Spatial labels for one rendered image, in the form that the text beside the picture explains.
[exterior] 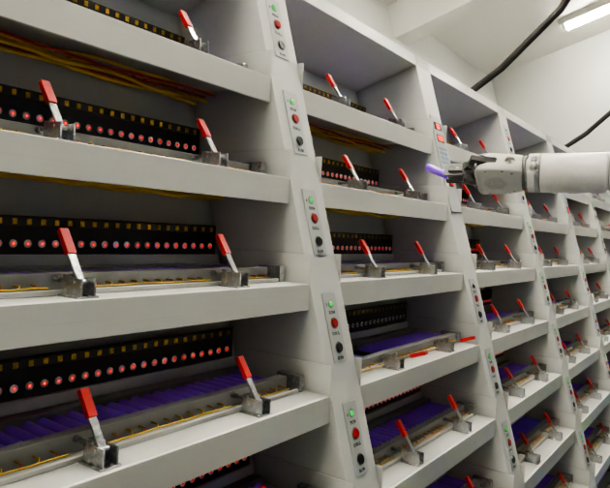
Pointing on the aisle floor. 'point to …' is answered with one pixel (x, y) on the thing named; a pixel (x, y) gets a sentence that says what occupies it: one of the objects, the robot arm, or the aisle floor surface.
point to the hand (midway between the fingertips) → (454, 173)
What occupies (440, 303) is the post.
